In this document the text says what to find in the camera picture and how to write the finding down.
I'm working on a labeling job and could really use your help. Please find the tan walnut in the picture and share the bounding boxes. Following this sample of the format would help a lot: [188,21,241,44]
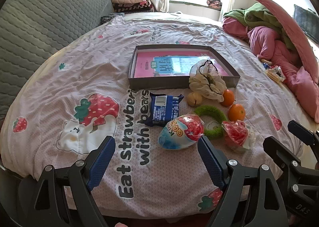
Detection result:
[187,92,203,107]

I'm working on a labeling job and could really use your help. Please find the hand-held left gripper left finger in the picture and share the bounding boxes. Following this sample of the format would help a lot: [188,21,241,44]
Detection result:
[32,135,116,227]

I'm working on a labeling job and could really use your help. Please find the orange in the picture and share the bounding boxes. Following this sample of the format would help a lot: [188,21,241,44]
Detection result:
[228,103,246,122]
[221,89,235,107]

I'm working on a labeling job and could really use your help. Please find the green plush ring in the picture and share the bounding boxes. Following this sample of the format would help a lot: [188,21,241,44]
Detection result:
[194,105,228,140]

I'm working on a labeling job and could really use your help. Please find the strawberry print bed sheet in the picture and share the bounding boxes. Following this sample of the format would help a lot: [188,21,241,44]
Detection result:
[0,12,308,220]

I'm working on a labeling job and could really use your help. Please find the small snack wrappers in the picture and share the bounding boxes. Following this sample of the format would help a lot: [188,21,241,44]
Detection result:
[273,65,285,83]

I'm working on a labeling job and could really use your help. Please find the grey quilted headboard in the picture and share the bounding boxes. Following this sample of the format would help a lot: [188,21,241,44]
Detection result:
[0,0,115,120]

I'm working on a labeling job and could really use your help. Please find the grey shallow cardboard box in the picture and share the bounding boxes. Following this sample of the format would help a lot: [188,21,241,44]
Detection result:
[128,44,241,91]

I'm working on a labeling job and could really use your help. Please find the blue biscuit packet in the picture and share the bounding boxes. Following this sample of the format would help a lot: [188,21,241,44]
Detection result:
[142,92,185,128]

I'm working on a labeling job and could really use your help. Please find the black television screen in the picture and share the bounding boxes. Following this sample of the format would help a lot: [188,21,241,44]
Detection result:
[293,4,319,41]

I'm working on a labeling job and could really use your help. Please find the pink folded blanket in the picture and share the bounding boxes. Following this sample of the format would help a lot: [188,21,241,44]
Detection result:
[111,0,147,5]

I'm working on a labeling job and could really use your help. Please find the cream mesh drawstring bag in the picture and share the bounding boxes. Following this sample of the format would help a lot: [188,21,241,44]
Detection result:
[189,59,228,103]

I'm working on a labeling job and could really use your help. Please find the egg-shaped candy packet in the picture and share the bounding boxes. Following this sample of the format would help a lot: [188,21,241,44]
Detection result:
[158,114,205,151]
[221,120,257,152]

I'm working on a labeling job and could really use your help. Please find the pink duvet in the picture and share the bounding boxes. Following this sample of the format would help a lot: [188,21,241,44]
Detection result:
[222,16,319,124]

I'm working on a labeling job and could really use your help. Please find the green quilted blanket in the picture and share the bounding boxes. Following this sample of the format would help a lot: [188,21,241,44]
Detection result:
[223,2,297,50]

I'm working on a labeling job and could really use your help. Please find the dark checkered folded blanket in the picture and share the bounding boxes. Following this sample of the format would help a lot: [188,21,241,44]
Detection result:
[112,1,154,13]

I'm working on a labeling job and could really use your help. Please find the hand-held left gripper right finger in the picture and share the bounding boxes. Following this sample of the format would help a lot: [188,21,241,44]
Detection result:
[198,136,288,227]

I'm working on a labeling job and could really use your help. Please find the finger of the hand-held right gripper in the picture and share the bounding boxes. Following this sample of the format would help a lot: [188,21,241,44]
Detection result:
[287,120,319,148]
[263,136,303,190]

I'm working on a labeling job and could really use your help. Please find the large pink cushion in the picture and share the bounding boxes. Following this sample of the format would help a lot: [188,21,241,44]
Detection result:
[247,0,319,85]

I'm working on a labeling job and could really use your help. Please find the blue knitted cloth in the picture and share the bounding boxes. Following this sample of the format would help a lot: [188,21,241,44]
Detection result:
[100,13,123,25]

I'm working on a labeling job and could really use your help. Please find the pink children's book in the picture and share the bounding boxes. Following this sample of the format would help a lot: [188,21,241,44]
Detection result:
[135,51,230,79]

